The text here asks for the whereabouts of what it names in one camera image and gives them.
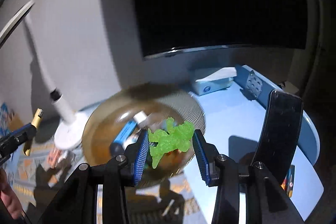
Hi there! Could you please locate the green translucent toy figure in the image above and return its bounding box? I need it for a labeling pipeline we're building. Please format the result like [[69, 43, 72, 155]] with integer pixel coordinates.
[[147, 117, 195, 169]]

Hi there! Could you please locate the white charger cube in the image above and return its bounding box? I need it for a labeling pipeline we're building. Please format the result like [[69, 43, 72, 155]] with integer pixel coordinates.
[[133, 111, 147, 124]]

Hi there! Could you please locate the person left hand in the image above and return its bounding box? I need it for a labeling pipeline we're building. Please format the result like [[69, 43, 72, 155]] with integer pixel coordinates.
[[0, 168, 23, 219]]

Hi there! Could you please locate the row of upright books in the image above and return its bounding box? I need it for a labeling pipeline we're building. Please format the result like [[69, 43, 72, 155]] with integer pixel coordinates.
[[0, 103, 23, 138]]

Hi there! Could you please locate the patterned blue table mat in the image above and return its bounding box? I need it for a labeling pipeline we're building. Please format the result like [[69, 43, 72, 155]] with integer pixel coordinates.
[[14, 153, 206, 223]]

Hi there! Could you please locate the pink small box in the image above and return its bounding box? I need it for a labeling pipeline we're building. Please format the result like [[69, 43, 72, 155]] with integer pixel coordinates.
[[47, 147, 67, 168]]

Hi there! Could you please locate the amber glass bowl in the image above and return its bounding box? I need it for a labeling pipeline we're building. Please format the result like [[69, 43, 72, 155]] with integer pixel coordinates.
[[81, 88, 207, 183]]

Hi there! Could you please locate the white desk lamp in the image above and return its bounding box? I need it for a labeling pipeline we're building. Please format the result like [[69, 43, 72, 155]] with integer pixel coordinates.
[[1, 0, 88, 151]]

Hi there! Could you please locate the smartphone on stand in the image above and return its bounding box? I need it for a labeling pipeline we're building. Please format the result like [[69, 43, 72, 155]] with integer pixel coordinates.
[[252, 89, 303, 184]]

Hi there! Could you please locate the tissue box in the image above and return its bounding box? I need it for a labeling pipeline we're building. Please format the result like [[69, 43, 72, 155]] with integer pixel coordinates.
[[190, 67, 237, 96]]

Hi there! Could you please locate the metal hinge plate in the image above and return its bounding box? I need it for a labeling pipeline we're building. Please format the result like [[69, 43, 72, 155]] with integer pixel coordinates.
[[245, 70, 263, 100]]

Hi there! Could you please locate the small orange black box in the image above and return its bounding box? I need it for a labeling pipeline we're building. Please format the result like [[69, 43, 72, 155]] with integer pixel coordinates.
[[281, 165, 295, 198]]

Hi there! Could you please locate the black monitor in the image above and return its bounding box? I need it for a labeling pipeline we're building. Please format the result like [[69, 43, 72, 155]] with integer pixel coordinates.
[[133, 0, 308, 57]]

